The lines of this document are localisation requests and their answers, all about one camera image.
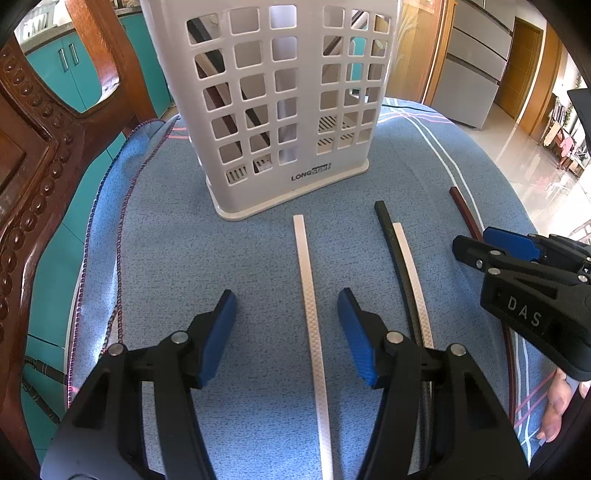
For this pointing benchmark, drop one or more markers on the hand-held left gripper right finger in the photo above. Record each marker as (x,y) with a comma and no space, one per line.
(358,341)

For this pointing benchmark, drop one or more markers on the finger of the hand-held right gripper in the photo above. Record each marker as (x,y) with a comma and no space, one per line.
(473,251)
(510,241)

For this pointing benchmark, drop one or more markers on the person's right hand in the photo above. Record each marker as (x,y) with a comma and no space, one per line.
(556,406)

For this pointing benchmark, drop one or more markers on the blue striped towel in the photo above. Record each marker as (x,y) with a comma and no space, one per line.
(231,258)

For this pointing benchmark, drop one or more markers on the teal base cabinets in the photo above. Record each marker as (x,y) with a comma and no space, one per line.
(83,64)

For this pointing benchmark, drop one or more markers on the brown wooden door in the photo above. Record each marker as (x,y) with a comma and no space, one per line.
(521,69)

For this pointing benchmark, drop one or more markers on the chairs draped with clothes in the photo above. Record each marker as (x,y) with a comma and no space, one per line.
(565,143)

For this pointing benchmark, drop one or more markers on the grey refrigerator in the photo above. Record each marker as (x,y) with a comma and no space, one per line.
(475,60)

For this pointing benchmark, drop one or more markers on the black flat screen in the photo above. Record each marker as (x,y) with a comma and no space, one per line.
(582,115)

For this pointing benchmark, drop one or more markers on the wood framed glass door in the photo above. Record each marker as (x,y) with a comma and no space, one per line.
(411,55)

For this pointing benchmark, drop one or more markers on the teal side cabinet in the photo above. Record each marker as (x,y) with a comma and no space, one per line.
(64,258)

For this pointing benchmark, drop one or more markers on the carved wooden chair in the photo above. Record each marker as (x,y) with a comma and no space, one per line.
(46,152)

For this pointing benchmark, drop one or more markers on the white plastic utensil basket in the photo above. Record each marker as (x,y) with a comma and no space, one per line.
(268,194)

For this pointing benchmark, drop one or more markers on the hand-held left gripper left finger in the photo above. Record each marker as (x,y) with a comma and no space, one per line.
(217,341)

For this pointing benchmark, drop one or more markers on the white chopstick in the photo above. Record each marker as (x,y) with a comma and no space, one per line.
(310,300)
(411,272)

